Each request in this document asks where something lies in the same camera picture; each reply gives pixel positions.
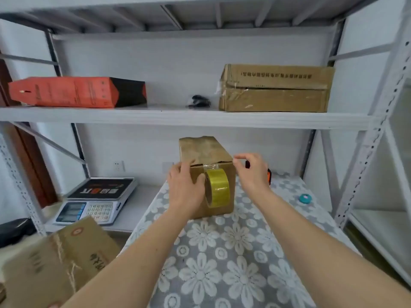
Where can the person's left hand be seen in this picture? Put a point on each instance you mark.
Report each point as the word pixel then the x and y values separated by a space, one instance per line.
pixel 184 192

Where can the person's right hand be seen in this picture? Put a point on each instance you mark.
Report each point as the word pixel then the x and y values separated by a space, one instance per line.
pixel 255 174

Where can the yellow tape roll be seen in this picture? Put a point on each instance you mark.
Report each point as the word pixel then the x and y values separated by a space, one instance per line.
pixel 218 181

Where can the small brown cardboard box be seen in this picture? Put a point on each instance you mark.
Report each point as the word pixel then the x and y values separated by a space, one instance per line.
pixel 208 150

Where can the teal utility knife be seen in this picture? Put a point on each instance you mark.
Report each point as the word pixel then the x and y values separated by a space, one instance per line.
pixel 305 198

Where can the person's left forearm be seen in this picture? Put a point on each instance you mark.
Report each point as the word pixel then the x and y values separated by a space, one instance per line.
pixel 141 259

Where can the person's right forearm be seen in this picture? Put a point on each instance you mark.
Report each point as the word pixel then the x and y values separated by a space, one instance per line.
pixel 321 253

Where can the orange tape dispenser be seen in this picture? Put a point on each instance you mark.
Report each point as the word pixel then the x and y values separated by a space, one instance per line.
pixel 269 177

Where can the large brown cardboard box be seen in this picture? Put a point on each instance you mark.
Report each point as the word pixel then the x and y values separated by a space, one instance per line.
pixel 276 99

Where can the printed brown cardboard box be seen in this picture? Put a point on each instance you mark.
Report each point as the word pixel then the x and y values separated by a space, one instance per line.
pixel 41 266

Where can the white floral lace tablecloth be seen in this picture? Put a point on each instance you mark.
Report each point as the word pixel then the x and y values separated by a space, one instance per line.
pixel 224 253

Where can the white metal shelving rack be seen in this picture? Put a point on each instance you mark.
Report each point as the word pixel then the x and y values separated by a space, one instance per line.
pixel 385 230
pixel 192 117

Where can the electronic weighing scale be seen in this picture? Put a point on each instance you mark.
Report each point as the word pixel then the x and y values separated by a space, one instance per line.
pixel 96 189

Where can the black item in plastic bag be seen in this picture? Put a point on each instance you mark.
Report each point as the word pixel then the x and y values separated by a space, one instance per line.
pixel 199 101

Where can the brown wooden door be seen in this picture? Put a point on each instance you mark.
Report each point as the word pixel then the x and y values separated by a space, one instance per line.
pixel 32 163

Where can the orange and black carton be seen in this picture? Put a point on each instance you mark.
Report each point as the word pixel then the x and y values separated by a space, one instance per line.
pixel 64 91

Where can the black bag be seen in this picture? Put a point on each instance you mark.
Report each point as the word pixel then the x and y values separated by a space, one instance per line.
pixel 16 230

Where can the white wall socket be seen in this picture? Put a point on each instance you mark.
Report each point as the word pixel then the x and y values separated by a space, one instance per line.
pixel 118 166

